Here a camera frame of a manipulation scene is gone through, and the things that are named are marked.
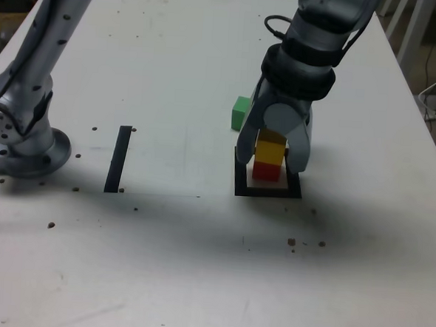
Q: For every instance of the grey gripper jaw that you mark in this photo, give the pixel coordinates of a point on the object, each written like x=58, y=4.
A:
x=247, y=135
x=298, y=146

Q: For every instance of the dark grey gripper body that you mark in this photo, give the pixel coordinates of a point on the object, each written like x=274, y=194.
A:
x=285, y=97

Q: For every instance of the green cube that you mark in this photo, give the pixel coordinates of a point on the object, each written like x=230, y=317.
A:
x=238, y=114

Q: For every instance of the yellow cube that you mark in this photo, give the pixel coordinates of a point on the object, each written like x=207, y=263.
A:
x=268, y=152

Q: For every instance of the red cube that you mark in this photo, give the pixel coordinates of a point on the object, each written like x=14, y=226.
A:
x=265, y=172

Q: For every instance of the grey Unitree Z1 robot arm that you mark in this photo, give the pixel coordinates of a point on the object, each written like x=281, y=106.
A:
x=30, y=85

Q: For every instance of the black tape square outline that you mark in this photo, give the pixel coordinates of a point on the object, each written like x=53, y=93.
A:
x=268, y=193

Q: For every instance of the black tape strip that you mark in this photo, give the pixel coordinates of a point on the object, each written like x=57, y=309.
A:
x=117, y=157

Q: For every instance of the white power plug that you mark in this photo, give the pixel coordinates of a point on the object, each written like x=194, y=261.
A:
x=430, y=115

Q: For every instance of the white furniture leg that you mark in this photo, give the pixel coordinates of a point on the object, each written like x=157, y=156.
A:
x=386, y=6
x=397, y=15
x=413, y=29

